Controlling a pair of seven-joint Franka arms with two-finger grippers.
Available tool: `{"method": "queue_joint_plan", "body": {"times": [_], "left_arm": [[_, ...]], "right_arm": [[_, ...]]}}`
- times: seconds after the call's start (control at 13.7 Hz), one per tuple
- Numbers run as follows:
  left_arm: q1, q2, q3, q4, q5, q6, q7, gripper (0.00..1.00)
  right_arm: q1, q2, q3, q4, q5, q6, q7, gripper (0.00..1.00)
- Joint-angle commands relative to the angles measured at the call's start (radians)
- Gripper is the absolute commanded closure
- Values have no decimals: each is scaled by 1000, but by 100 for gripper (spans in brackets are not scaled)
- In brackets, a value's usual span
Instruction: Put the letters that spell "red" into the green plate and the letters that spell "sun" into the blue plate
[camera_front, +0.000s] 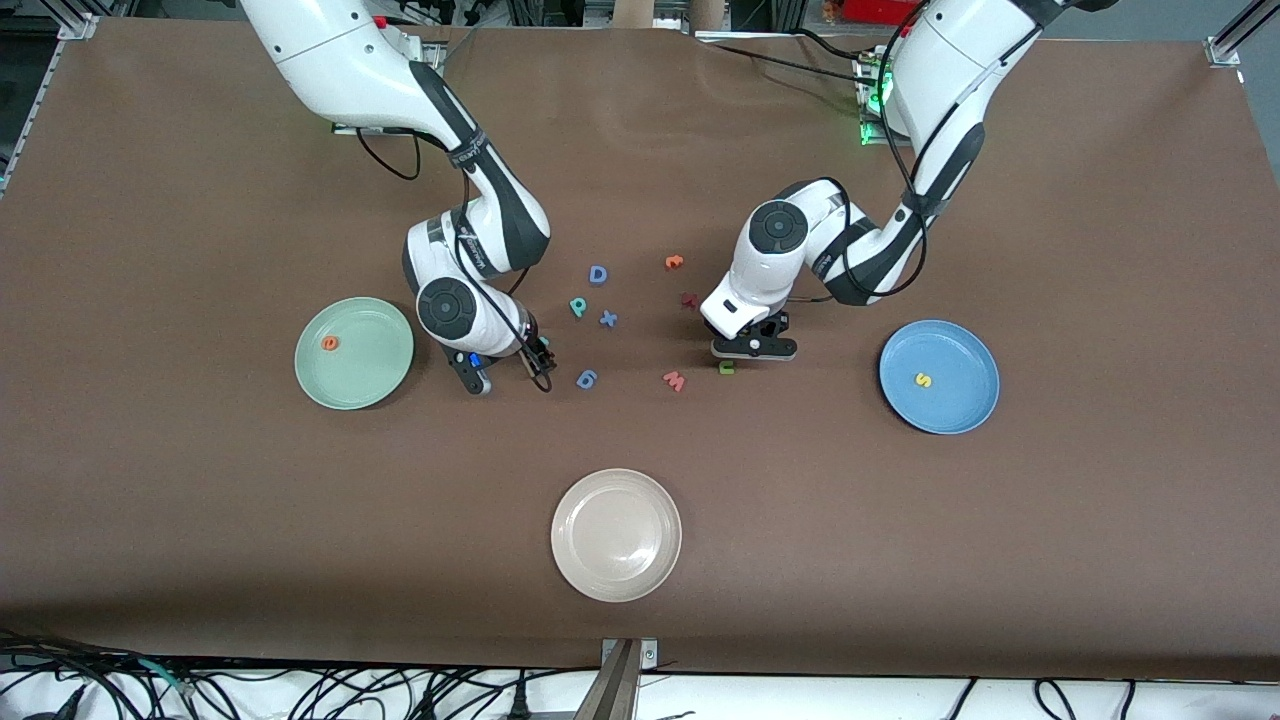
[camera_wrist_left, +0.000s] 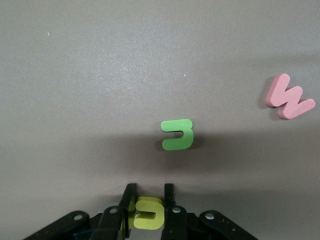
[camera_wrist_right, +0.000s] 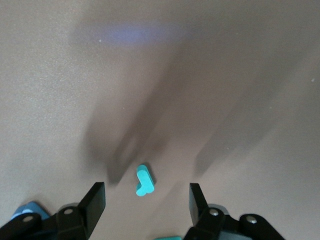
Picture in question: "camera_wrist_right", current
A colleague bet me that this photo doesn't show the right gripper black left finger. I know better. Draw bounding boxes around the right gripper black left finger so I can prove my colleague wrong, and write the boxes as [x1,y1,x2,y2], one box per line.
[0,181,106,240]

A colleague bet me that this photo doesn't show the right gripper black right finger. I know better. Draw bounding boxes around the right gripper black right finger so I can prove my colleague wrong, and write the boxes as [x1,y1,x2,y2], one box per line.
[183,183,286,240]

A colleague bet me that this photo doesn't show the teal foam letter r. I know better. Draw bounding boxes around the teal foam letter r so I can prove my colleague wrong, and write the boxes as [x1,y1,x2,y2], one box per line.
[135,163,157,197]

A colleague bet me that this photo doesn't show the blue six-shaped foam letter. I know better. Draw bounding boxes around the blue six-shaped foam letter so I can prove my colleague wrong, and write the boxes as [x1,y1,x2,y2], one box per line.
[11,201,51,221]

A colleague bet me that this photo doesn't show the brown table cover sheet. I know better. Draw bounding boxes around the brown table cover sheet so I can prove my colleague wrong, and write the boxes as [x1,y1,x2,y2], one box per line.
[0,0,320,240]

